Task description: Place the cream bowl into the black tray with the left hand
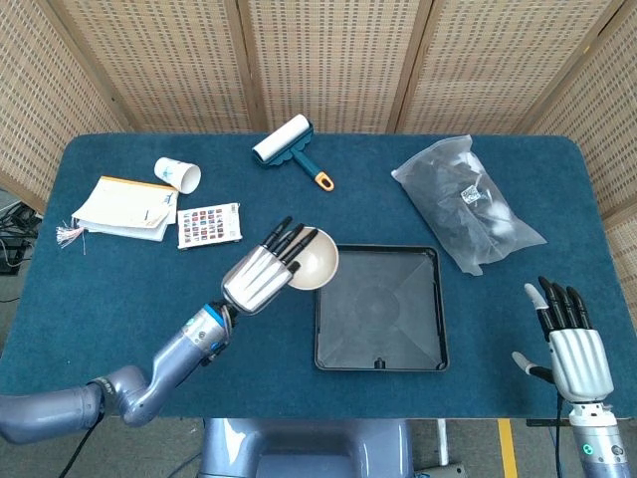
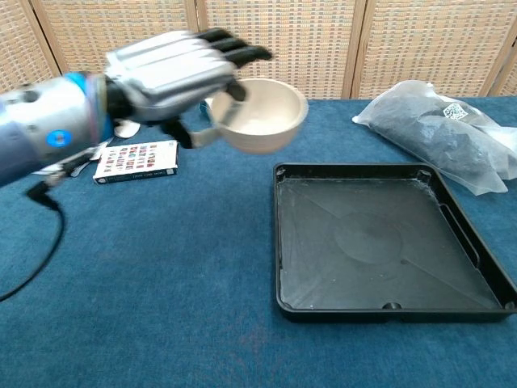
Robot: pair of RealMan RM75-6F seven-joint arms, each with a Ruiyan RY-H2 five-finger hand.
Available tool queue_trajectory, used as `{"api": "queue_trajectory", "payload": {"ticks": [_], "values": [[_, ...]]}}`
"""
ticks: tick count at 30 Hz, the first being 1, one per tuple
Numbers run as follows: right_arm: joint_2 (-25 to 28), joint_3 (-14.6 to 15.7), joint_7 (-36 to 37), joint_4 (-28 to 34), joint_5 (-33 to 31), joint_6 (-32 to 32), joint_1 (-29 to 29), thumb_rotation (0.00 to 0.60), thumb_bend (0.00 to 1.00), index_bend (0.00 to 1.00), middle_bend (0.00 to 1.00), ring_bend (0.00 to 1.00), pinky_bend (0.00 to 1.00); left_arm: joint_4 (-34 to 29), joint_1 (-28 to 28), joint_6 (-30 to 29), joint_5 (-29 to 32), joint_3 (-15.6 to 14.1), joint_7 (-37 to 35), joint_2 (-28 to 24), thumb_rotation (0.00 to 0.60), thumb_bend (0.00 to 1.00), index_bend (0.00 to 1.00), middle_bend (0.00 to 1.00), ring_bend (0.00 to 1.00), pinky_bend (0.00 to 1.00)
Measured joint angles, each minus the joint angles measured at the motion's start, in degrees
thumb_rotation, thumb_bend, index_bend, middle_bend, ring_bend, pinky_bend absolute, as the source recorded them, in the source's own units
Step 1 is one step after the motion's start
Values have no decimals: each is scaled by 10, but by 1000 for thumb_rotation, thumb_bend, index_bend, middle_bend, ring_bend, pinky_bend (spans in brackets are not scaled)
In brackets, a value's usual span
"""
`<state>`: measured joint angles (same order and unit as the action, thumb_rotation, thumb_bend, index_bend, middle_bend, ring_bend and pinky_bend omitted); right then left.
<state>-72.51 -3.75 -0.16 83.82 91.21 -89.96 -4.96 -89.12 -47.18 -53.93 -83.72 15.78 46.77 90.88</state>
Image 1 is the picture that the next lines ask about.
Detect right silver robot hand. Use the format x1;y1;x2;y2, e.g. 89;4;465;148
512;276;615;404

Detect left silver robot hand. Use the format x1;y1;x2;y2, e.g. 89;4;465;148
220;215;319;316

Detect cream ceramic bowl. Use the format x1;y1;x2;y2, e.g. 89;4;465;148
287;226;340;292

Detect black square plastic tray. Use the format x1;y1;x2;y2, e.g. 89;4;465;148
313;243;450;372

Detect colourful sticker card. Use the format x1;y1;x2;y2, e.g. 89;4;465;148
176;201;244;250

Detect blue table cloth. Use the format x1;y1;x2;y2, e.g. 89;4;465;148
0;132;637;420

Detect white paper cup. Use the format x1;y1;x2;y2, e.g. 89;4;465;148
153;156;203;196

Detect teal lint roller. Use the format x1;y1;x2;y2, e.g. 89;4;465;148
251;114;335;193

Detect white and yellow booklet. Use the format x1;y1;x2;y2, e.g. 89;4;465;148
56;175;179;255

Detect white table leg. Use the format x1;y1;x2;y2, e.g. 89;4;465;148
436;418;449;469

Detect grey robot torso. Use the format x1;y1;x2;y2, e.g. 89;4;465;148
198;417;417;478

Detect clear bag of black items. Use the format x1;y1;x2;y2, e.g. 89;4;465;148
390;133;547;276

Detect woven bamboo folding screen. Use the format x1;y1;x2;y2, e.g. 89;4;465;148
0;0;637;320

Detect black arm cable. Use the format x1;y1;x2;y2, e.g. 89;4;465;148
58;412;108;478

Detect black floor cables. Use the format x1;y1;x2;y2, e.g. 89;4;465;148
0;201;44;275

